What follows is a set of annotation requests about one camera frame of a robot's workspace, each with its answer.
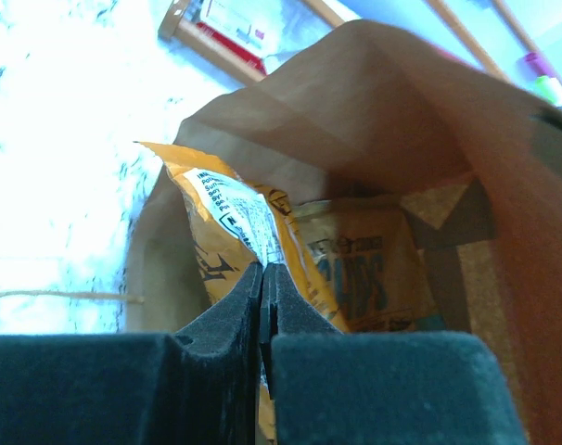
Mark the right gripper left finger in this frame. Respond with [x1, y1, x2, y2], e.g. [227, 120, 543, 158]
[0, 263, 262, 444]

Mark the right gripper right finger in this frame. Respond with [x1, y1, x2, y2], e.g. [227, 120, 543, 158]
[262, 264, 526, 444]

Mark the gold snack packet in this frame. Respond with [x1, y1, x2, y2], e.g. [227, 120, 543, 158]
[294, 196, 445, 332]

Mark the orange chips bag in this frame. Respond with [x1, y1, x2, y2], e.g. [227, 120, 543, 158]
[149, 143, 347, 444]

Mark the red paper bag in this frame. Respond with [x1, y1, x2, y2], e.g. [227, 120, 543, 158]
[124, 20, 562, 444]

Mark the orange wooden rack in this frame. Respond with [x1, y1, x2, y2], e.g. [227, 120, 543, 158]
[158, 0, 562, 106]

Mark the red white small box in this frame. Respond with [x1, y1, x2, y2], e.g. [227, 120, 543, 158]
[197, 0, 281, 75]

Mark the green marker pen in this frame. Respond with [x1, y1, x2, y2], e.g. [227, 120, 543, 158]
[535, 75, 562, 109]

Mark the pink marker pen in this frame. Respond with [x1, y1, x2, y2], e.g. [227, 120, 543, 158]
[523, 52, 554, 77]

